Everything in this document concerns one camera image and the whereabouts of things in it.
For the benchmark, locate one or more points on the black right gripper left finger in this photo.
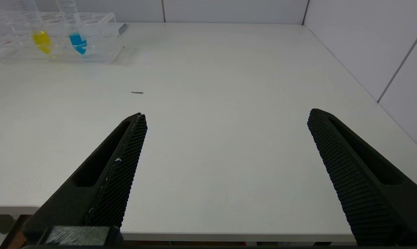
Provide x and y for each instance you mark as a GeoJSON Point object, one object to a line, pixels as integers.
{"type": "Point", "coordinates": [108, 186]}

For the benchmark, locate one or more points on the test tube with blue pigment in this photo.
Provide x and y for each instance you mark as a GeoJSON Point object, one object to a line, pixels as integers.
{"type": "Point", "coordinates": [78, 41]}

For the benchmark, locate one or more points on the clear acrylic test tube rack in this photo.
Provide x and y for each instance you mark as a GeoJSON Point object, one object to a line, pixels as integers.
{"type": "Point", "coordinates": [101, 41]}

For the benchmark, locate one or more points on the test tube with yellow pigment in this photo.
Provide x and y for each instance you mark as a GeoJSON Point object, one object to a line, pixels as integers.
{"type": "Point", "coordinates": [41, 40]}

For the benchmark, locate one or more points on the small dark speck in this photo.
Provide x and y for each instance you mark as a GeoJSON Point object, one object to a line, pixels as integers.
{"type": "Point", "coordinates": [137, 92]}

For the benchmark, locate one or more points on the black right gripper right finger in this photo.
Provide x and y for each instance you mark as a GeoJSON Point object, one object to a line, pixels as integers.
{"type": "Point", "coordinates": [367, 186]}

